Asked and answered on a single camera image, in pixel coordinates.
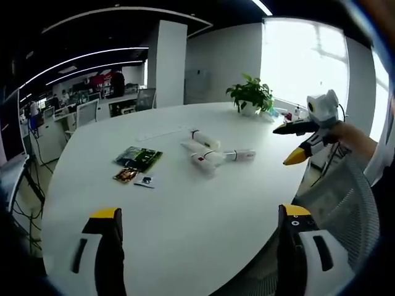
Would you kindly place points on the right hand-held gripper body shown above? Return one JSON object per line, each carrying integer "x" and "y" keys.
{"x": 322, "y": 108}

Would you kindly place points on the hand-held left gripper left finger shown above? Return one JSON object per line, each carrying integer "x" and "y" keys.
{"x": 89, "y": 256}

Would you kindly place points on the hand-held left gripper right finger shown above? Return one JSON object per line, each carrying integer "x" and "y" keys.
{"x": 311, "y": 256}

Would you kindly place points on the slim white skincare bottle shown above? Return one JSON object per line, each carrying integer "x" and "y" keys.
{"x": 242, "y": 155}

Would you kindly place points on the white skincare bottle black band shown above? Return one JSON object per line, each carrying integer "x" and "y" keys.
{"x": 206, "y": 139}

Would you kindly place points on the white skincare bottle red label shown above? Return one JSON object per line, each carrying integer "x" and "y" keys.
{"x": 202, "y": 163}

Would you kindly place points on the small white bottle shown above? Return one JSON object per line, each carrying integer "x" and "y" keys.
{"x": 297, "y": 112}

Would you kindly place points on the person's right hand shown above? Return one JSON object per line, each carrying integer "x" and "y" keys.
{"x": 344, "y": 134}

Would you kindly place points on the small red item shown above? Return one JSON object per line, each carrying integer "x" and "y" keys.
{"x": 287, "y": 116}

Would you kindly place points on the light blue packet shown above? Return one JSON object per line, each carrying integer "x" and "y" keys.
{"x": 271, "y": 112}

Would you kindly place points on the potted green plant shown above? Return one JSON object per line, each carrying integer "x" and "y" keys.
{"x": 250, "y": 94}

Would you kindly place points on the grey mesh chair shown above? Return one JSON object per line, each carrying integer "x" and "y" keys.
{"x": 348, "y": 200}

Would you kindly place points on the orange brown packet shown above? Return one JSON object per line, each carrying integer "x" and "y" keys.
{"x": 125, "y": 175}

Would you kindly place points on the person's own clothing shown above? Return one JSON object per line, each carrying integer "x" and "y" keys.
{"x": 384, "y": 191}

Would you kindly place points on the small white black packet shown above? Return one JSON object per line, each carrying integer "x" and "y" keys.
{"x": 145, "y": 181}

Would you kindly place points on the green packet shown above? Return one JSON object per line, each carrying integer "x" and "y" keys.
{"x": 139, "y": 157}

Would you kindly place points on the white office chair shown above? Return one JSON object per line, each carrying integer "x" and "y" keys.
{"x": 86, "y": 114}

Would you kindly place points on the black screen panel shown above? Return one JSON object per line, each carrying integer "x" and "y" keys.
{"x": 10, "y": 126}

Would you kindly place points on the grey office chair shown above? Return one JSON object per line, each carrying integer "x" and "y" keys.
{"x": 145, "y": 99}

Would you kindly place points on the ceiling light strip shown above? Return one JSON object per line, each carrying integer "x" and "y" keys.
{"x": 83, "y": 57}

